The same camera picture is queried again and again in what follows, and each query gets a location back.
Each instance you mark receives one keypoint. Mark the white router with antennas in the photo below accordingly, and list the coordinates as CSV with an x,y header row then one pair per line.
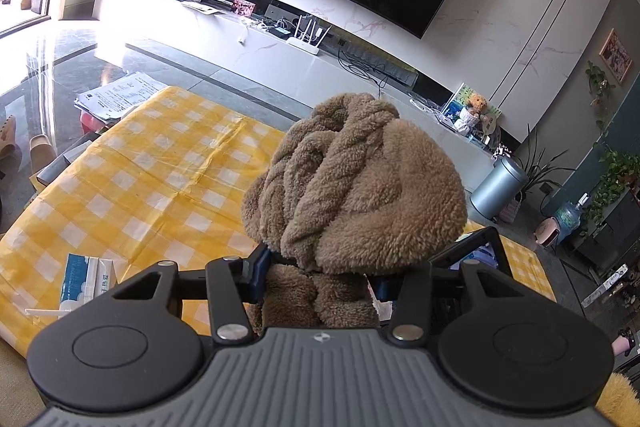
x,y
305,44

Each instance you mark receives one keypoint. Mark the beige slipper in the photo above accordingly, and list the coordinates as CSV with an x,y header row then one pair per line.
x,y
41,154
7,137

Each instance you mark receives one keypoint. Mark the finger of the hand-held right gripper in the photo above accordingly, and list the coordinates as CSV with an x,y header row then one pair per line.
x,y
502,257

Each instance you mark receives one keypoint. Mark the dark cabinet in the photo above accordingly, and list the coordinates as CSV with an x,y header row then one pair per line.
x,y
605,242

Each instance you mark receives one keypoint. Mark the blue water jug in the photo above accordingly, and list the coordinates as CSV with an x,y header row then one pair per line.
x,y
570,219

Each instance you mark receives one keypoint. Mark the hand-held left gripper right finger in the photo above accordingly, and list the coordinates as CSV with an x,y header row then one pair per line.
x,y
382,288

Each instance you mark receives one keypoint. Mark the brown fleece garment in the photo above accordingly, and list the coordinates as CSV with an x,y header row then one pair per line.
x,y
360,187

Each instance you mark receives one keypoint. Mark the blue and white carton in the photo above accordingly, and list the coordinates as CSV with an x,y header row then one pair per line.
x,y
87,282

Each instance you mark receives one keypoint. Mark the white marble tv cabinet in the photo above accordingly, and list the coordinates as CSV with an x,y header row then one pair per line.
x,y
225,52

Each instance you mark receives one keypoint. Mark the hanging vine plant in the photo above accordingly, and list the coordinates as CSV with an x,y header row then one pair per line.
x,y
599,92

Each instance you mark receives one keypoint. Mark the small photo card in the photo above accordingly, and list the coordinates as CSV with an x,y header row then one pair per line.
x,y
244,7

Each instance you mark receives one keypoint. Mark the yellow checkered tablecloth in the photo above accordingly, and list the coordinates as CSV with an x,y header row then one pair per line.
x,y
150,187

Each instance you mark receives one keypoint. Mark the small brown teddy bear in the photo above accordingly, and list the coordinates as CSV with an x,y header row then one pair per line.
x,y
472,112

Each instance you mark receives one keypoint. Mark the stack of printed papers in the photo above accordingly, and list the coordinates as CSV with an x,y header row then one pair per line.
x,y
122,94

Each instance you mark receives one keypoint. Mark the long-leaf potted plant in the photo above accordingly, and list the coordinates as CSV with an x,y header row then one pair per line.
x,y
537,177

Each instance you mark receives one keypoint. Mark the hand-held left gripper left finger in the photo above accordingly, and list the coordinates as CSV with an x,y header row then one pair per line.
x,y
261,277

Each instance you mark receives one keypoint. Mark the colourful standing calendar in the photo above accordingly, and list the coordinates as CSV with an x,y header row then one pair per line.
x,y
457,99

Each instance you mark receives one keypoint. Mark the pink space heater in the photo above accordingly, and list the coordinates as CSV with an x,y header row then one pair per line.
x,y
546,232

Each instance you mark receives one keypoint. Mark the green pothos plant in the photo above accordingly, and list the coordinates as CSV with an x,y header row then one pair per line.
x,y
615,177

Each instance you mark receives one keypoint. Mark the framed wall picture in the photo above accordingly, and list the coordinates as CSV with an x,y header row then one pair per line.
x,y
616,56

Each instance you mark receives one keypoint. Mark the yellow fluffy cushion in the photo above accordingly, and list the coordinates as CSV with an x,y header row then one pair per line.
x,y
622,402

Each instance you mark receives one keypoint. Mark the small black box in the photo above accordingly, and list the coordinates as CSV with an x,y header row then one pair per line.
x,y
280,32

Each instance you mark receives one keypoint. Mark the grey metal trash can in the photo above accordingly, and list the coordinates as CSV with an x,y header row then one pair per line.
x,y
497,189

